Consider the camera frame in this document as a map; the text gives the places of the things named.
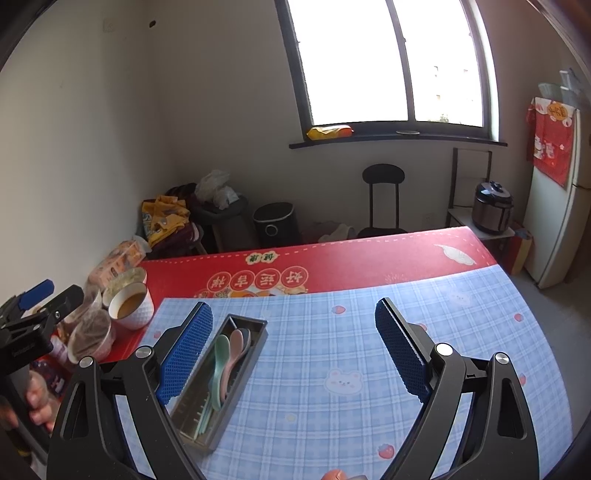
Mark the rice cooker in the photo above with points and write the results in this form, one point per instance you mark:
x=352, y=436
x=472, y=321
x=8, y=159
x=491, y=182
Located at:
x=493, y=210

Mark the white textured bowl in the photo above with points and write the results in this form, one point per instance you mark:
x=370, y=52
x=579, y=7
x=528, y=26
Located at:
x=136, y=314

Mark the orange snack packet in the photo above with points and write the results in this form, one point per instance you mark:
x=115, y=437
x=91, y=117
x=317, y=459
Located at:
x=115, y=261

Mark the black chair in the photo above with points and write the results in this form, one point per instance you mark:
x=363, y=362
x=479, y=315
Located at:
x=383, y=175

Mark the white fridge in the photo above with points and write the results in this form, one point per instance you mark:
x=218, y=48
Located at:
x=558, y=221

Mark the black round bin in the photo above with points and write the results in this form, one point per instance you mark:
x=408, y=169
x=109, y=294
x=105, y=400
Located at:
x=274, y=226

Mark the dark window sill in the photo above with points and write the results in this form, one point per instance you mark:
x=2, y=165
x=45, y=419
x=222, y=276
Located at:
x=397, y=142

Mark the bowl with dark contents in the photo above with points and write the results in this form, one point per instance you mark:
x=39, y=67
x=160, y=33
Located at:
x=90, y=337

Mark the red printed tablecloth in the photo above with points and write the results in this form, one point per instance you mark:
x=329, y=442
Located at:
x=369, y=258

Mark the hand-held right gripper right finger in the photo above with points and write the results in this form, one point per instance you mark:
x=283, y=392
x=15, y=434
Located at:
x=401, y=350

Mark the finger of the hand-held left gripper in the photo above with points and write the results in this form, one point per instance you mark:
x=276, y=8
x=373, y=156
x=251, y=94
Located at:
x=37, y=293
x=60, y=304

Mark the metal utensil tray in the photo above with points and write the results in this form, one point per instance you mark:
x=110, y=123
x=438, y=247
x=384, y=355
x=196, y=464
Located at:
x=244, y=364

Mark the metal rack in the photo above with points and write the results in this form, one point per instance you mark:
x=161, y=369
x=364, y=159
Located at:
x=457, y=184

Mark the person's left hand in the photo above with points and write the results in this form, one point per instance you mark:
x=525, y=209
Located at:
x=41, y=406

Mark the green spoon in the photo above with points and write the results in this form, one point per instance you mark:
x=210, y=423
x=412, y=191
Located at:
x=220, y=355

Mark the pink spoon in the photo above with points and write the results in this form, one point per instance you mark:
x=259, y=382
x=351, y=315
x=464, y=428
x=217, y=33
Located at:
x=234, y=346

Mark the blue spoon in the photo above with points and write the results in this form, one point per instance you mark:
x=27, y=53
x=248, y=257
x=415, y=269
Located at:
x=246, y=341

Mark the red packaged goods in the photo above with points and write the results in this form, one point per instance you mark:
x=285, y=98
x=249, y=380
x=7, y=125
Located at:
x=53, y=369

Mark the clear plastic containers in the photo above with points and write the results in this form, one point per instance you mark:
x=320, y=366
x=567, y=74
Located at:
x=558, y=90

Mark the blue plaid tablecloth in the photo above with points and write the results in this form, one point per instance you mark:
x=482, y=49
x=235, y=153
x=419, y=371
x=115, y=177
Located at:
x=323, y=346

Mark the yellow packet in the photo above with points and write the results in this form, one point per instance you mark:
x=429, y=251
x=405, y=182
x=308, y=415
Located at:
x=328, y=133

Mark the red hanging cloth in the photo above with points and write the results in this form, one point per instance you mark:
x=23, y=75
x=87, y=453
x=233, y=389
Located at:
x=551, y=147

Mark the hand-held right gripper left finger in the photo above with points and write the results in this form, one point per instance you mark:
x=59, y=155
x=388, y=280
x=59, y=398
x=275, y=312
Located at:
x=184, y=355

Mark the white plastic bag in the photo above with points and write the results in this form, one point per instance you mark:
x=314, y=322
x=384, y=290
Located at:
x=217, y=189

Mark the window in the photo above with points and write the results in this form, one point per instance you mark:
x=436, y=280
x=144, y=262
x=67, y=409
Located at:
x=360, y=60

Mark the pile of bags and clothes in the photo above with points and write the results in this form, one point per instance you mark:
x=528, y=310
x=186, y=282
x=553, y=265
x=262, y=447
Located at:
x=231, y=226

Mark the green chopstick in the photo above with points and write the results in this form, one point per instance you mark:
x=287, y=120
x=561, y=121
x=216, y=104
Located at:
x=202, y=422

